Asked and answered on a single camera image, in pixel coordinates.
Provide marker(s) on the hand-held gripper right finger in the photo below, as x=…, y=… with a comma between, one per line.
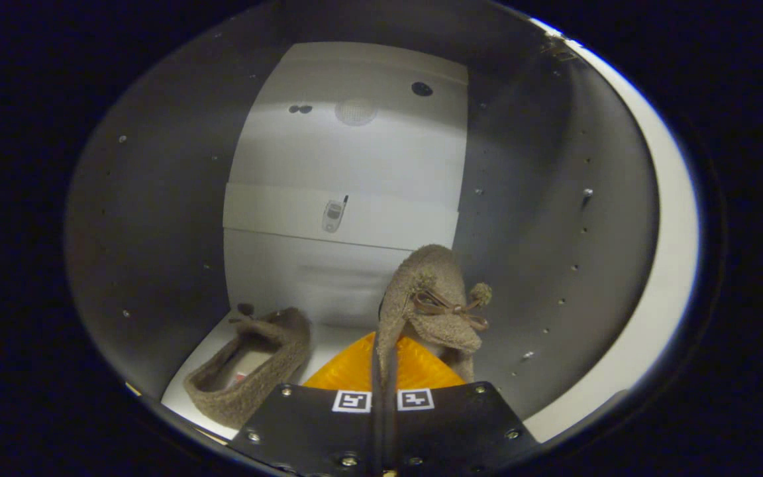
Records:
x=454, y=430

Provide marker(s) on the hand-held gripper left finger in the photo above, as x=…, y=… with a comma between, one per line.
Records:
x=315, y=430

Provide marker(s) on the brown fuzzy shoe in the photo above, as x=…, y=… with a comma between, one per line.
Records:
x=431, y=278
x=269, y=368

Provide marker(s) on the white shoe cabinet door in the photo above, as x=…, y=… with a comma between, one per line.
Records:
x=676, y=265

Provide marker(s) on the grey shoe cabinet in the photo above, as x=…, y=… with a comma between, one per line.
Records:
x=156, y=218

